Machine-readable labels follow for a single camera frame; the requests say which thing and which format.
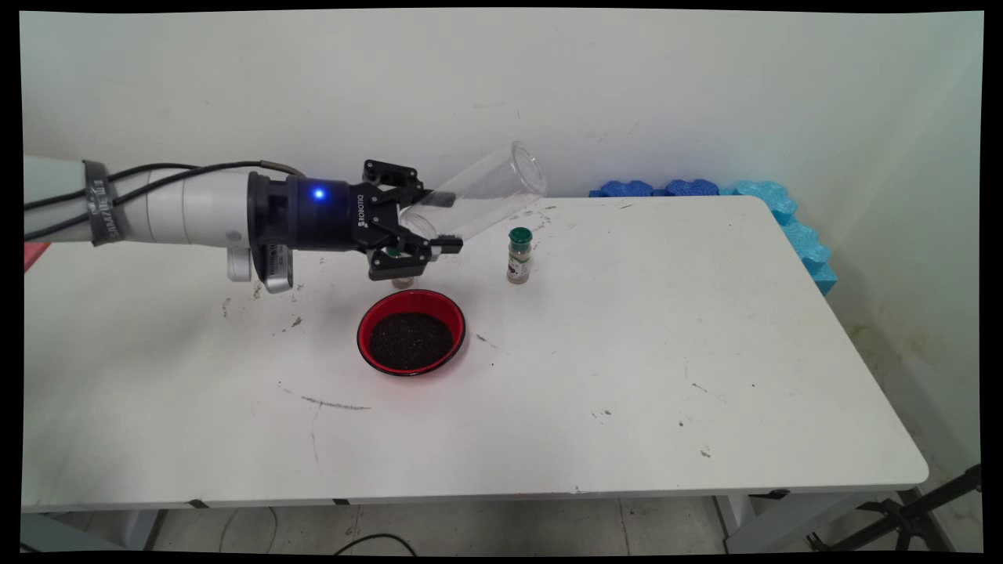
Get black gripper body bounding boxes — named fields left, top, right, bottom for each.
left=294, top=176, right=401, bottom=253

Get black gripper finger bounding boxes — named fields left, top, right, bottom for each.
left=367, top=223, right=465, bottom=283
left=362, top=159, right=457, bottom=211

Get tall clear plastic jar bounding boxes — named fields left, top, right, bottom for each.
left=398, top=141, right=548, bottom=245

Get green-capped spice bottle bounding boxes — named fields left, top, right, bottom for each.
left=506, top=226, right=534, bottom=284
left=382, top=244, right=418, bottom=290

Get red bowl with black rim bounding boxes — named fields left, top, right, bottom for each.
left=357, top=288, right=467, bottom=378

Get light blue foam strip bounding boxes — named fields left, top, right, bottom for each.
left=721, top=180, right=838, bottom=297

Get white table leg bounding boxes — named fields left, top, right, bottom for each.
left=715, top=492, right=863, bottom=553

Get black tripod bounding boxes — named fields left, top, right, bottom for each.
left=807, top=464, right=982, bottom=553

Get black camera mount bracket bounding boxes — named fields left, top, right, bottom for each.
left=247, top=171, right=303, bottom=252

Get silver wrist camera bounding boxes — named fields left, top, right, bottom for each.
left=227, top=239, right=295, bottom=295

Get black cable with metal connector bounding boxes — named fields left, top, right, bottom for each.
left=22, top=160, right=308, bottom=240

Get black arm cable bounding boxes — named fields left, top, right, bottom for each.
left=22, top=162, right=206, bottom=212

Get grey strap on arm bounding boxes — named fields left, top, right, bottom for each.
left=82, top=161, right=126, bottom=247

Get black floor cable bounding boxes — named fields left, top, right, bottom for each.
left=333, top=533, right=420, bottom=556

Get thin grey floor cable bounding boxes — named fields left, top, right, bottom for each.
left=219, top=507, right=280, bottom=553

